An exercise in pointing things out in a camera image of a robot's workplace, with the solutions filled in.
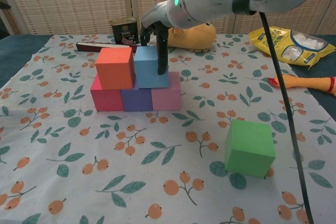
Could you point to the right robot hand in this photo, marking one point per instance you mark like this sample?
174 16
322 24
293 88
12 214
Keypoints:
160 15

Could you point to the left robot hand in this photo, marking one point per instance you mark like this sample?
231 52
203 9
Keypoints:
5 6

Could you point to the light blue foam cube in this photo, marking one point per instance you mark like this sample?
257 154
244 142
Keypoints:
147 72

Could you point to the orange foam cube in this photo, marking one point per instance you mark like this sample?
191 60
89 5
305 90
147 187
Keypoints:
114 69

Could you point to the light pink foam cube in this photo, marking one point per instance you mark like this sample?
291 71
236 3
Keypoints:
166 96

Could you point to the magenta foam cube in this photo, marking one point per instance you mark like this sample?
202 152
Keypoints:
107 99

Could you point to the gold black tin can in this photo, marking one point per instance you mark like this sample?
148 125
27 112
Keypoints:
124 32

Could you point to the yellow plush duck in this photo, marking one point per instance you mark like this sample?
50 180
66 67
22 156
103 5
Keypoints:
197 37

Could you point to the long dark red box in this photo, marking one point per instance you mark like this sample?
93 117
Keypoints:
89 46

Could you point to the purple foam cube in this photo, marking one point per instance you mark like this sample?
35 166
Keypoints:
136 99

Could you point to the yellow marshmallow bag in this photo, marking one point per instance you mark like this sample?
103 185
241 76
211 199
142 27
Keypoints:
288 45

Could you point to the green foam cube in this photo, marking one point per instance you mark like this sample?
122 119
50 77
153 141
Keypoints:
249 148

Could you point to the floral print tablecloth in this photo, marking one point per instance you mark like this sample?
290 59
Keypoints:
78 155

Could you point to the yellow rubber chicken toy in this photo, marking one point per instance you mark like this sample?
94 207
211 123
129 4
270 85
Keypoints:
312 82

